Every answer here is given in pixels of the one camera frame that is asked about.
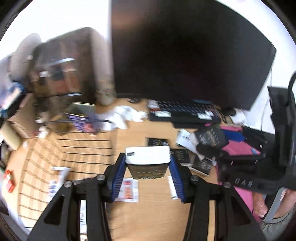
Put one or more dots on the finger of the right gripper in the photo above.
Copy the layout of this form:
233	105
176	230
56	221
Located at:
253	137
240	160

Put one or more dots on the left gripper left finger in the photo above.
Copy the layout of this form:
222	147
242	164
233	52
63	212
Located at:
60	220

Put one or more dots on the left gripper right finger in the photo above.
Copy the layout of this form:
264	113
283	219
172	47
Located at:
233	219

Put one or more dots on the white snack packet back side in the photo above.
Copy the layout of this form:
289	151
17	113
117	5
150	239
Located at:
58	178

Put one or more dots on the small white pizza sachet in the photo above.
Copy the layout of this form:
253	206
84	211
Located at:
129	191

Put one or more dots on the black Face tissue pack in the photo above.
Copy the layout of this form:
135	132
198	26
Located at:
148	162
182	156
201	166
209	140

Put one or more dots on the long white powder sachet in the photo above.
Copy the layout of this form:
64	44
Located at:
183	140

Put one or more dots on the person right hand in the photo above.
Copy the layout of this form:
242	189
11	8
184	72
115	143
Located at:
281	205

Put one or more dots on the white power strip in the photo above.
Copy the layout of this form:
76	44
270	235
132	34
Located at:
238	117

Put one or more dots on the red cigarette box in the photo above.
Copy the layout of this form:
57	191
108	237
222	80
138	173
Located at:
9	181

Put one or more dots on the black mechanical keyboard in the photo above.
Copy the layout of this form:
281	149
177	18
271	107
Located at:
196	111

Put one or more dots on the black curved monitor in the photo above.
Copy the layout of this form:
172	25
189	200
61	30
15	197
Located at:
188	50

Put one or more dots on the beige woven basket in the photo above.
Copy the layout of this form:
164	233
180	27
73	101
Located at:
23	121

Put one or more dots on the blue tin can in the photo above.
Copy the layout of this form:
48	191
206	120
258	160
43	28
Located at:
84	117

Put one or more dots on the flat black tissue pack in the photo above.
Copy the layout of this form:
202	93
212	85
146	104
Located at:
152	142

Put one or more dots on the crumpled white tissue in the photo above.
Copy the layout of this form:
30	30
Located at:
119	116

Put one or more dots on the small ceramic vase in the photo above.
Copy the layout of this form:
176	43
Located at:
105	92

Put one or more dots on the white round fan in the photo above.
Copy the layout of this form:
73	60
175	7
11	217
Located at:
21	58

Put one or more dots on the black wire basket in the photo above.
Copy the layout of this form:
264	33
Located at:
86	154

